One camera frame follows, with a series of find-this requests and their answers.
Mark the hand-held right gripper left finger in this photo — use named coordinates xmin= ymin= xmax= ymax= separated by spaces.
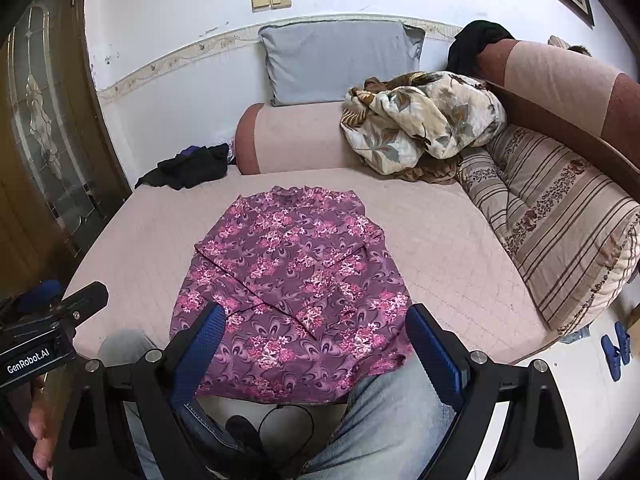
xmin=52 ymin=302 xmax=227 ymax=480

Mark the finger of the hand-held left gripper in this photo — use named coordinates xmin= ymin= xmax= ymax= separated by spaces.
xmin=14 ymin=280 xmax=64 ymax=312
xmin=59 ymin=281 xmax=110 ymax=327

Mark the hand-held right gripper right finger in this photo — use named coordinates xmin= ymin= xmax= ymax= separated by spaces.
xmin=405 ymin=303 xmax=581 ymax=480

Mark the purple floral shirt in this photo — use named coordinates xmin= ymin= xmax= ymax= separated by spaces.
xmin=169 ymin=185 xmax=412 ymax=405

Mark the black clothes pile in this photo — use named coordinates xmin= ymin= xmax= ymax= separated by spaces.
xmin=135 ymin=143 xmax=231 ymax=191

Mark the person's left hand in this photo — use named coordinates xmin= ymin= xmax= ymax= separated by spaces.
xmin=27 ymin=374 xmax=55 ymax=480

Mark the person's left leg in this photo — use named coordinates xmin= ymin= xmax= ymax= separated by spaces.
xmin=96 ymin=329 xmax=173 ymax=480

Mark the person's leg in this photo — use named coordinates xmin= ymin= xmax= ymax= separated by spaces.
xmin=300 ymin=354 xmax=458 ymax=480
xmin=96 ymin=329 xmax=173 ymax=480

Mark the person's right leg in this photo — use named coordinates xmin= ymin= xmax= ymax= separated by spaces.
xmin=300 ymin=354 xmax=458 ymax=480

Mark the black shoe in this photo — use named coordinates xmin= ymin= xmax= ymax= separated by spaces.
xmin=225 ymin=414 xmax=268 ymax=461

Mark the pink quilted sofa bed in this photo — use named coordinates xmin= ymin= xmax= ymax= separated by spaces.
xmin=62 ymin=40 xmax=640 ymax=367

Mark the wooden glass-panel door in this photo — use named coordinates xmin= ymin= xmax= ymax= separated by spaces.
xmin=0 ymin=0 xmax=133 ymax=306

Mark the blue slipper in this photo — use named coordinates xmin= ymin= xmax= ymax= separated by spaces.
xmin=614 ymin=321 xmax=632 ymax=365
xmin=601 ymin=333 xmax=624 ymax=382

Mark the striped brown pillow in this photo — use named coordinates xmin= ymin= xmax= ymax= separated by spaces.
xmin=455 ymin=124 xmax=640 ymax=333

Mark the cream floral blanket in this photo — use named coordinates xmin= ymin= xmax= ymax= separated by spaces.
xmin=340 ymin=71 xmax=508 ymax=183

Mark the grey pillow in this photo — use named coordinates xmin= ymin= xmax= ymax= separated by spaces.
xmin=257 ymin=19 xmax=426 ymax=107

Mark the black garment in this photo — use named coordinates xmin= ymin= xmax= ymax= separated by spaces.
xmin=446 ymin=20 xmax=516 ymax=78

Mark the black cable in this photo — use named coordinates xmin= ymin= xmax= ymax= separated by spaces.
xmin=255 ymin=402 xmax=316 ymax=453

